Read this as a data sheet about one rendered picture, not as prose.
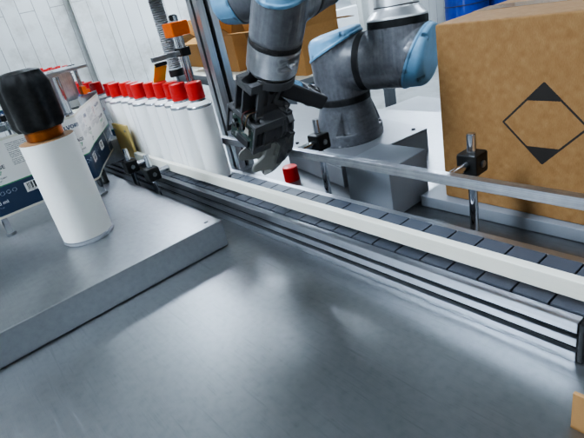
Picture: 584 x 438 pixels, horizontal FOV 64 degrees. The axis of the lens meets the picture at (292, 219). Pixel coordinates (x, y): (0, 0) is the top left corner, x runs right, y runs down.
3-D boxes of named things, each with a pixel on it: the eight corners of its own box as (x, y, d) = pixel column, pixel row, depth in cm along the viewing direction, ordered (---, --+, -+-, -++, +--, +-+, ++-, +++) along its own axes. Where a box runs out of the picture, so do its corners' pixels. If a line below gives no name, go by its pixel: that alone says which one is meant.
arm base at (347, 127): (305, 142, 111) (296, 100, 106) (353, 120, 117) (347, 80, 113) (347, 152, 99) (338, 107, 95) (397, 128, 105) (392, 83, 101)
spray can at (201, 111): (205, 179, 102) (176, 84, 94) (227, 171, 104) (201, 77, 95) (212, 184, 98) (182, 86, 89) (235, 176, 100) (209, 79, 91)
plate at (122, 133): (122, 155, 131) (110, 123, 127) (125, 154, 131) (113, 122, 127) (136, 159, 124) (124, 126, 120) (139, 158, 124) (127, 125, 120)
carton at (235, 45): (207, 74, 351) (192, 20, 335) (259, 59, 369) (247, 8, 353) (231, 76, 315) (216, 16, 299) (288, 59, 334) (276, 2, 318)
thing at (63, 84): (68, 167, 136) (29, 77, 125) (110, 151, 142) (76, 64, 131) (82, 175, 125) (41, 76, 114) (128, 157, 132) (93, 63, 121)
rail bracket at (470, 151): (442, 258, 66) (434, 147, 59) (471, 235, 70) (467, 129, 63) (463, 265, 64) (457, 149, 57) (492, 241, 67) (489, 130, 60)
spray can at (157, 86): (171, 172, 112) (142, 85, 103) (184, 164, 116) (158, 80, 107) (188, 172, 109) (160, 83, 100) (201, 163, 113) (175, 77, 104)
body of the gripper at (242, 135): (224, 132, 76) (227, 66, 67) (265, 116, 81) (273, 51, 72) (253, 160, 73) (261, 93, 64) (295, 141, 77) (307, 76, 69)
